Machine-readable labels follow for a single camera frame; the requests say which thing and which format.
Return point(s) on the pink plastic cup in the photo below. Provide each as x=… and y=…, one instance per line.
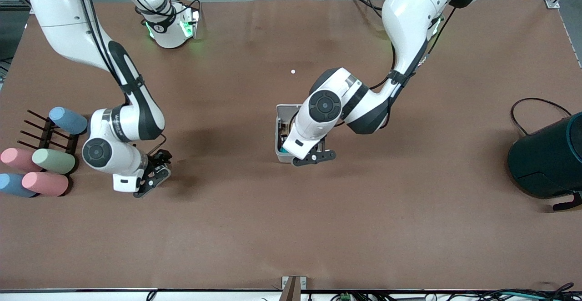
x=18, y=159
x=45, y=183

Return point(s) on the teal snack packet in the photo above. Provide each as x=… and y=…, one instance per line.
x=282, y=148

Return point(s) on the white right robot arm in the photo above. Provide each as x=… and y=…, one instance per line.
x=59, y=19

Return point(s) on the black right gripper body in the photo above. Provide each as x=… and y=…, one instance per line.
x=156, y=161

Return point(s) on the dark teal round container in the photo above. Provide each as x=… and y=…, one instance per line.
x=545, y=160

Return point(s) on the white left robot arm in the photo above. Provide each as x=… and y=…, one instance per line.
x=409, y=14

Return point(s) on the white square lidded bin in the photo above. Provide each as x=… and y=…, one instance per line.
x=284, y=110

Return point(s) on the arm base electronics board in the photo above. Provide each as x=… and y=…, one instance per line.
x=190, y=21

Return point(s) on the light blue plastic cup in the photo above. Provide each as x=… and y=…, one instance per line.
x=68, y=120
x=13, y=185

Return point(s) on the black cup rack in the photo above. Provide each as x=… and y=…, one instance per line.
x=72, y=144

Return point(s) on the metal table edge bracket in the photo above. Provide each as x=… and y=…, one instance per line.
x=294, y=287

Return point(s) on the light green plastic cup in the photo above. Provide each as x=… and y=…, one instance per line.
x=53, y=161

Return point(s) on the brown table cover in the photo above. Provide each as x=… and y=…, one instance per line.
x=291, y=223

